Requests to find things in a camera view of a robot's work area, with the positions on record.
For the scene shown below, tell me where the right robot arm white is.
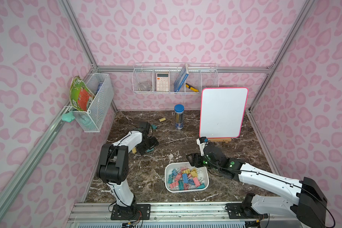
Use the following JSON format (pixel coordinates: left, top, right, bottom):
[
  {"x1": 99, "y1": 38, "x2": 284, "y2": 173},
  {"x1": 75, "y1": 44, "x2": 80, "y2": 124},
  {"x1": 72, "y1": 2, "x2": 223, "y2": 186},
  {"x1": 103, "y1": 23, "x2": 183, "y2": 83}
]
[{"x1": 186, "y1": 138, "x2": 329, "y2": 228}]

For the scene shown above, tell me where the wire shelf on back wall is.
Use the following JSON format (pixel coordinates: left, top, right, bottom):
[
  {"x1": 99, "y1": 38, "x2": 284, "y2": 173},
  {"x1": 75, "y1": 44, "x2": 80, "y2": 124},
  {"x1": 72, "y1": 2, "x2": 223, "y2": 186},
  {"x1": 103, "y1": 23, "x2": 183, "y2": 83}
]
[{"x1": 132, "y1": 62, "x2": 219, "y2": 94}]

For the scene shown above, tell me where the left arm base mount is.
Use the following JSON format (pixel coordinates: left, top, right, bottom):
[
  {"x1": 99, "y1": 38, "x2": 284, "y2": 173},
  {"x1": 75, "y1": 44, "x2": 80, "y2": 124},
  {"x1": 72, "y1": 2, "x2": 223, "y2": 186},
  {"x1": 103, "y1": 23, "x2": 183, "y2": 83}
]
[{"x1": 108, "y1": 204, "x2": 151, "y2": 220}]

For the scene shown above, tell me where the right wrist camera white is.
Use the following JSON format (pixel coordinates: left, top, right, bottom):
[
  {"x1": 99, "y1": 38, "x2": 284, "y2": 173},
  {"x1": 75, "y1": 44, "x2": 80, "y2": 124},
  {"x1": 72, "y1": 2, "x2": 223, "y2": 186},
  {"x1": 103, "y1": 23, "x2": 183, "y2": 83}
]
[{"x1": 196, "y1": 137, "x2": 208, "y2": 156}]

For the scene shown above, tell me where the green red snack bag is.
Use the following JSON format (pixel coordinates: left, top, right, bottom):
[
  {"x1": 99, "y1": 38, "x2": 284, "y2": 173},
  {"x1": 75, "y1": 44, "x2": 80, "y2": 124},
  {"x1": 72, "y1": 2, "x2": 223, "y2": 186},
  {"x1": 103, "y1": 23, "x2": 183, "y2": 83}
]
[{"x1": 69, "y1": 76, "x2": 95, "y2": 112}]

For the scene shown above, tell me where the white calculator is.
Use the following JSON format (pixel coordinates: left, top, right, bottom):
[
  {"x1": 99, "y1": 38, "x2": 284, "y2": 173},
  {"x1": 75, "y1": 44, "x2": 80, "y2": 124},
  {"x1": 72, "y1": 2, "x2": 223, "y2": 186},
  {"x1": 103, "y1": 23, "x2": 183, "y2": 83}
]
[{"x1": 156, "y1": 72, "x2": 170, "y2": 92}]

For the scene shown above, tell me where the white storage tray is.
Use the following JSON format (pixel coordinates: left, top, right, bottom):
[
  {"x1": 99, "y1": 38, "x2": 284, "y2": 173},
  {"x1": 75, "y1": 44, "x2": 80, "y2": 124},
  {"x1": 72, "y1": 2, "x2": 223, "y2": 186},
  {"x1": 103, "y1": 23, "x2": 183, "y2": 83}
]
[{"x1": 164, "y1": 162, "x2": 210, "y2": 193}]

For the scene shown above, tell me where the blue binder clip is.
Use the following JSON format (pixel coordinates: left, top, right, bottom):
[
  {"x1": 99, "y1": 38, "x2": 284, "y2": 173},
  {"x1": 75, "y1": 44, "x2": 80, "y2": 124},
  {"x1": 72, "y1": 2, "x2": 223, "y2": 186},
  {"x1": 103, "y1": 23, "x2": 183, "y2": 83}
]
[{"x1": 182, "y1": 173, "x2": 189, "y2": 184}]

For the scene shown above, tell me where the wooden whiteboard easel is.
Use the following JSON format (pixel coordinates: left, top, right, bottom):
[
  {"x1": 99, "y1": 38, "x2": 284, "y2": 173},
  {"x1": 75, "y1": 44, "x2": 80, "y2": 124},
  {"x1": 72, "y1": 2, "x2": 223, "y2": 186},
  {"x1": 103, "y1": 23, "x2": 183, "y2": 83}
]
[{"x1": 209, "y1": 138, "x2": 232, "y2": 143}]

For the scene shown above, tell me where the yellow utility knife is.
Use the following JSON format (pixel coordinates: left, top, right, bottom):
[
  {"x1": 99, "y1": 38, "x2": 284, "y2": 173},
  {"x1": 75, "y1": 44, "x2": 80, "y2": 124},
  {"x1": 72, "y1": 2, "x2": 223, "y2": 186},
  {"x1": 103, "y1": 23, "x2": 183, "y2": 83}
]
[{"x1": 185, "y1": 83, "x2": 199, "y2": 93}]

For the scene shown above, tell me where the pink framed whiteboard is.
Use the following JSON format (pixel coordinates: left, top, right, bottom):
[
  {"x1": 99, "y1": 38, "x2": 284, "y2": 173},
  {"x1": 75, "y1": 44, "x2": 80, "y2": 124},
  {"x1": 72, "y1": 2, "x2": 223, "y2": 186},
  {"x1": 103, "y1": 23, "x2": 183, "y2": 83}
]
[{"x1": 199, "y1": 87, "x2": 249, "y2": 139}]

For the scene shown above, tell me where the blue lid pencil canister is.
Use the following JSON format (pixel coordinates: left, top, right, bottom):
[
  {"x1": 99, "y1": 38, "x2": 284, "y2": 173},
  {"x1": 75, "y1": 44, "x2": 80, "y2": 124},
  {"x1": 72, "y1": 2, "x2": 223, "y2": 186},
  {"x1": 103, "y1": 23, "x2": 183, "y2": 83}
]
[{"x1": 174, "y1": 104, "x2": 184, "y2": 130}]

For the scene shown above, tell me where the blue book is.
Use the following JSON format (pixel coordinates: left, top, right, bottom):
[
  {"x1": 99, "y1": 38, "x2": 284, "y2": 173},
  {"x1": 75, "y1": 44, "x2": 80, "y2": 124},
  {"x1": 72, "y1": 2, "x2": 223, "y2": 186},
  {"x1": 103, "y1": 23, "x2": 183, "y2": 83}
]
[{"x1": 174, "y1": 64, "x2": 189, "y2": 93}]

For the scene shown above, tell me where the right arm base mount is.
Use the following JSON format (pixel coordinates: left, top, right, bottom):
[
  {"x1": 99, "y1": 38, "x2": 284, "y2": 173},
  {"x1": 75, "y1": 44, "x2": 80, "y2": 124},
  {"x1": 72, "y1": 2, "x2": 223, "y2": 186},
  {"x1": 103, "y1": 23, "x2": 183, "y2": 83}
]
[{"x1": 224, "y1": 203, "x2": 269, "y2": 220}]

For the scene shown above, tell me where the white mesh wall basket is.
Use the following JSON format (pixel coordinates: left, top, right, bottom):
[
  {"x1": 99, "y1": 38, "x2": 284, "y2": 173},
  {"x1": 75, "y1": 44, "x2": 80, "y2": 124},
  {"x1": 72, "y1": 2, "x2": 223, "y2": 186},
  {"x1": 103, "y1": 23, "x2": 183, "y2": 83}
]
[{"x1": 72, "y1": 73, "x2": 115, "y2": 133}]

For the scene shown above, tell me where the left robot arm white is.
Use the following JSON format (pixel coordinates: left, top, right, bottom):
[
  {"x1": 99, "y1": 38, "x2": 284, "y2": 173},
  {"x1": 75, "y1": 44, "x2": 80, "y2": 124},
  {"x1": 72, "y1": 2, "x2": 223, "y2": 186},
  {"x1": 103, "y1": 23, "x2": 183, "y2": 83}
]
[{"x1": 96, "y1": 122, "x2": 159, "y2": 208}]

